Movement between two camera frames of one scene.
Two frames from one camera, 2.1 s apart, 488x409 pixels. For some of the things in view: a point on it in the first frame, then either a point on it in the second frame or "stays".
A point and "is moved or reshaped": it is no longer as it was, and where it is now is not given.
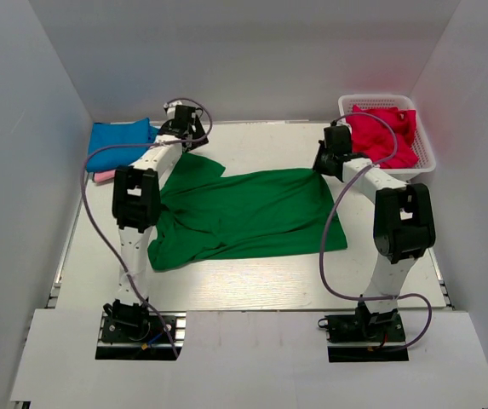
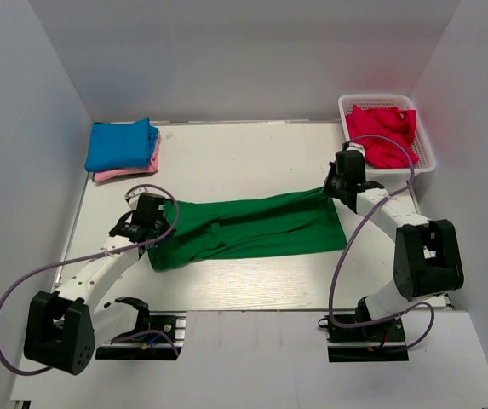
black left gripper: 199,131 → 167,227
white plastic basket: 426,159 stays
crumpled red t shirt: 372,140 stays
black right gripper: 318,166 → 328,188
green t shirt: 206,216 is moved or reshaped
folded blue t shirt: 116,134 stays
